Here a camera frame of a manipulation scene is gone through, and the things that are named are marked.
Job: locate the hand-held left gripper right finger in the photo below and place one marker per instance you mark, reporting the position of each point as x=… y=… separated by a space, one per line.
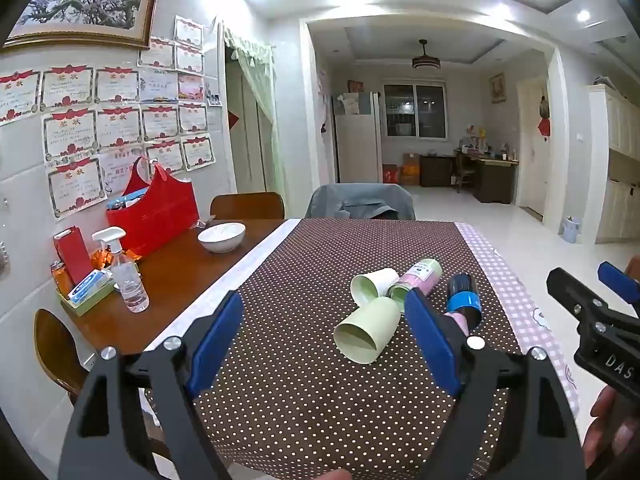
x=429 y=345

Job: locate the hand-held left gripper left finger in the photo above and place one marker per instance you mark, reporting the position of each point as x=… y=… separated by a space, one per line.
x=216 y=340

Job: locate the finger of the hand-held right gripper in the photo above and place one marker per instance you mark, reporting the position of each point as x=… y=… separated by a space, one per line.
x=575 y=297
x=617 y=277

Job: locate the light green cup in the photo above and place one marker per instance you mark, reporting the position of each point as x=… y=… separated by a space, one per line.
x=367 y=332

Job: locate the black cup with blue band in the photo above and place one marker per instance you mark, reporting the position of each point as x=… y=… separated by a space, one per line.
x=462 y=300

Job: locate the green cup with pink label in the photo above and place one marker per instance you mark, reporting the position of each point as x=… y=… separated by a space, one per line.
x=417 y=277

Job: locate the white cup with green inside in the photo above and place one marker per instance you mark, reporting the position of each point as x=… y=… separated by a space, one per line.
x=375 y=284

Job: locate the person's right hand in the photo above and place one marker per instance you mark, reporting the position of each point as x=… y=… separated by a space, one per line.
x=607 y=425

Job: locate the light blue trash bin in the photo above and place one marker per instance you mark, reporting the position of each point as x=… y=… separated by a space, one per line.
x=571 y=230

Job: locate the pink checkered tablecloth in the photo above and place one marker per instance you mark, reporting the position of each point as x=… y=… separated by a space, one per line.
x=505 y=285

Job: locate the white bowl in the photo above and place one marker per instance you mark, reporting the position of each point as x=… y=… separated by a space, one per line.
x=221 y=237

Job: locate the brown polka-dot tablecloth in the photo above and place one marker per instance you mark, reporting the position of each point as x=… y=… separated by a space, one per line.
x=310 y=385

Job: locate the clear spray bottle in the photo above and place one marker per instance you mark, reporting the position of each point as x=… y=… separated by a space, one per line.
x=129 y=280

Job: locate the green tray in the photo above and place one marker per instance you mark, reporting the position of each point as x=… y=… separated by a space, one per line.
x=90 y=305

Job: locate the blue and white toothpaste box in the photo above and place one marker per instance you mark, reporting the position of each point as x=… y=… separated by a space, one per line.
x=90 y=285

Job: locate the brown wooden chair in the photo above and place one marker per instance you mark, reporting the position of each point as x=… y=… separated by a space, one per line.
x=57 y=350
x=247 y=206

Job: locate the red basket bag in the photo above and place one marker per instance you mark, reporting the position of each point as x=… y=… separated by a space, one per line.
x=155 y=215

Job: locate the dark wooden desk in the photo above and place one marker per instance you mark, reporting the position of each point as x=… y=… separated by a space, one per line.
x=495 y=180

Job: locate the white door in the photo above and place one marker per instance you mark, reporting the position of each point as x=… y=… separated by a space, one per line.
x=531 y=160

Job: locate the grey jacket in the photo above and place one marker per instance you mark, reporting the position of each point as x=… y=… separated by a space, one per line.
x=360 y=200

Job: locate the dark desk chair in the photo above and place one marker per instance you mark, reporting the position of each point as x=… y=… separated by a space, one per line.
x=462 y=172

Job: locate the orange packet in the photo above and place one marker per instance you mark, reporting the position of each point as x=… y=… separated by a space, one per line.
x=58 y=275

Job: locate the orange cardboard box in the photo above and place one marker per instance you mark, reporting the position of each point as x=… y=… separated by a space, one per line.
x=410 y=172

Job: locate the red door ornament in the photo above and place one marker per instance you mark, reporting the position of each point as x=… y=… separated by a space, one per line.
x=544 y=120

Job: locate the red gift box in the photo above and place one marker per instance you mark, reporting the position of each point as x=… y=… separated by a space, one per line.
x=390 y=175

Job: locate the dark low cabinet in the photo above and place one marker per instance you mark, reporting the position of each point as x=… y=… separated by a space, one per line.
x=436 y=170

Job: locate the white refrigerator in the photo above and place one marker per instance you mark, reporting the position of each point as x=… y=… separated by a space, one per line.
x=356 y=145

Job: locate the window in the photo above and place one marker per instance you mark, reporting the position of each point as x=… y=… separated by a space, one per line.
x=415 y=110

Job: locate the light green door curtain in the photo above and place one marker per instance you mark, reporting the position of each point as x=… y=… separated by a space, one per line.
x=260 y=85

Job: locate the ceiling lamp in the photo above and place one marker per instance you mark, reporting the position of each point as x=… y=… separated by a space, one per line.
x=426 y=61

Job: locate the framed blossom painting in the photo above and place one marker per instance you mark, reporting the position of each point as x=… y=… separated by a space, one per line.
x=85 y=2

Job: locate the white wall cabinets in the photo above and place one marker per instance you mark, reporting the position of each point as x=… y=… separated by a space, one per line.
x=617 y=160

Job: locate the small framed wall picture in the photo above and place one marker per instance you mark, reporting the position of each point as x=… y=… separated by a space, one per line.
x=497 y=88

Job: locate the group of wall certificates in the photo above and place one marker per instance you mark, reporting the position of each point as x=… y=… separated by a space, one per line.
x=120 y=125

